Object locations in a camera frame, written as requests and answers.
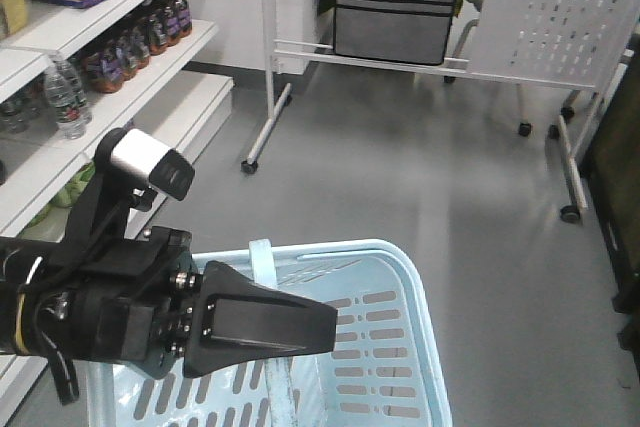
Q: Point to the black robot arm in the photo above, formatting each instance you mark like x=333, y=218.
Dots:
x=36, y=299

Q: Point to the grey fabric storage box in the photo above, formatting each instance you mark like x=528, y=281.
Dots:
x=401, y=31

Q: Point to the white metal shelf unit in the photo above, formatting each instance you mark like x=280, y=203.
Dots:
x=183, y=109

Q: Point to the brown juice bottle purple label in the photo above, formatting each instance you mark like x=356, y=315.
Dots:
x=178, y=20
x=103, y=70

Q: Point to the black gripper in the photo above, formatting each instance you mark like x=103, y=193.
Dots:
x=125, y=304

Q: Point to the light blue plastic basket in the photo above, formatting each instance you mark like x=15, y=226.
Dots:
x=384, y=369

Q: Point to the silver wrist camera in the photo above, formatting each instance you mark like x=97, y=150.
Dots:
x=144, y=161

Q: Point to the white metal rolling rack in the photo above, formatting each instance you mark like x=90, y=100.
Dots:
x=576, y=45

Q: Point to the clear water bottle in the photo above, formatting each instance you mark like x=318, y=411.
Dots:
x=65, y=94

